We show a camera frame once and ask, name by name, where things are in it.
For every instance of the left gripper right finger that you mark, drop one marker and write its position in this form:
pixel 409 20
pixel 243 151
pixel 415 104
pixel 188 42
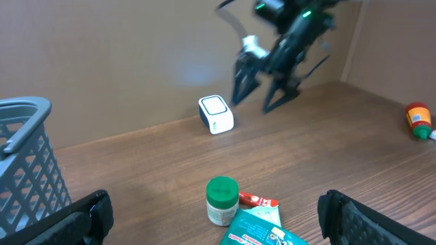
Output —
pixel 345 221

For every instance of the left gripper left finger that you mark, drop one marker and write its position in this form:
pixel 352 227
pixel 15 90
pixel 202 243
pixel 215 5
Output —
pixel 86 221

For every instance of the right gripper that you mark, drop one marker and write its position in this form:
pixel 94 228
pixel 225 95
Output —
pixel 279 64

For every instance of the green snack bag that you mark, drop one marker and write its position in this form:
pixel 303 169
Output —
pixel 247 229

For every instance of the red coffee stick sachet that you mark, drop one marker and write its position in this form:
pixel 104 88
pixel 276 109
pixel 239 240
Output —
pixel 252 200

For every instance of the green lid jar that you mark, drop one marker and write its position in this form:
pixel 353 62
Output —
pixel 222 200

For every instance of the red white small carton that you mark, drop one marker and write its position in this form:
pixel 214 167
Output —
pixel 433 135

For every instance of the red sauce bottle green cap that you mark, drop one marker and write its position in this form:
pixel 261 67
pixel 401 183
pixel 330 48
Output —
pixel 419 118

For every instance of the light blue wipes pack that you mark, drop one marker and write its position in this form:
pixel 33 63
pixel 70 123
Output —
pixel 270 214

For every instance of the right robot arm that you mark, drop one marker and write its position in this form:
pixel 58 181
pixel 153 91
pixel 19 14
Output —
pixel 299 23

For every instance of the white barcode scanner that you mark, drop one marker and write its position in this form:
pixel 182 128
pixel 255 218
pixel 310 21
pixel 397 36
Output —
pixel 216 114

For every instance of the grey plastic basket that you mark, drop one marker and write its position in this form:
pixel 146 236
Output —
pixel 32 186

